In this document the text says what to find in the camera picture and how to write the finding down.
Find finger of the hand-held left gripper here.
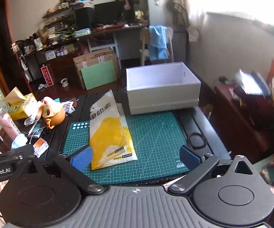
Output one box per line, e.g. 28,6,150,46
7,145,35,162

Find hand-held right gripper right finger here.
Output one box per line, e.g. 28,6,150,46
167,145,258,194

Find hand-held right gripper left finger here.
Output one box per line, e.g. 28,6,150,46
13,146,105,194

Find white cardboard box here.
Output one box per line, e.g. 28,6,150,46
126,62,201,115

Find light blue face mask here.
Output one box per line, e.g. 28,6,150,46
10,134,28,150

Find orange and white medicine packet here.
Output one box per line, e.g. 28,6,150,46
33,138,49,158

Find pink bottle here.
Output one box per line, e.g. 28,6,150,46
0,108,21,143

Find crumpled white paper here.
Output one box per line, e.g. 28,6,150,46
24,114,41,126

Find green cutting mat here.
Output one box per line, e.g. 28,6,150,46
63,110,191,186

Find yellow tissue box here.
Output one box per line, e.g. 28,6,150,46
2,87,38,121

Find orange chick-shaped pot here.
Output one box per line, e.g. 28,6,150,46
40,97,66,129

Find pile of small printed packets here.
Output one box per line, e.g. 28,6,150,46
61,101,77,113

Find dark red wooden cabinet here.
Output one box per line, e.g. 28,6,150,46
214,83,274,164

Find red sign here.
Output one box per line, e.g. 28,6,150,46
41,65,54,86

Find green board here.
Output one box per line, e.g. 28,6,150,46
80,60,117,91

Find cluttered dark wooden shelf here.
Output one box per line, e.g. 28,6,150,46
12,0,95,81

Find shiny grey object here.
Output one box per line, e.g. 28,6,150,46
234,69,272,95

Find flattened cardboard boxes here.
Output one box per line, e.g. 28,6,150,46
73,48,121,89

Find white under-desk rack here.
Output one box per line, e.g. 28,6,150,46
87,33,122,69

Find blue towel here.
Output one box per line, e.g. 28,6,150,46
148,25,169,61

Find pale green packet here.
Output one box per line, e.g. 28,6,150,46
75,28,91,37

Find white chair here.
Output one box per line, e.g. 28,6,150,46
139,26,174,66

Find brown wooden desk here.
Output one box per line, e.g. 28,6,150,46
75,25,149,62

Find black computer tower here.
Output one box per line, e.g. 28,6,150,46
74,7,95,30

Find beige hanging clothes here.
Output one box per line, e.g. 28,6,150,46
171,0,199,42

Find black monitor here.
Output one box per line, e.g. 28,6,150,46
94,1,128,24

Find white fridge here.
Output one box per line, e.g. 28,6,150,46
145,0,188,63

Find black cable loop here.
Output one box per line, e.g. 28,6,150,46
187,133,207,150

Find white cable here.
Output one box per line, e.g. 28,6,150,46
28,121,44,139

